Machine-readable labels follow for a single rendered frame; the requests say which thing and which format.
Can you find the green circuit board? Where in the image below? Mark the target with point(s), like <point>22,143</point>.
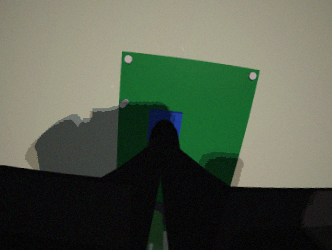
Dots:
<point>203,108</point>

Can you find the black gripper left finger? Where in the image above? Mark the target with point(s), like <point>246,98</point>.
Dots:
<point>114,210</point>

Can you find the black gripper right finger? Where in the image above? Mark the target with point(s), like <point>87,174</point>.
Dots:
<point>204,213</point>

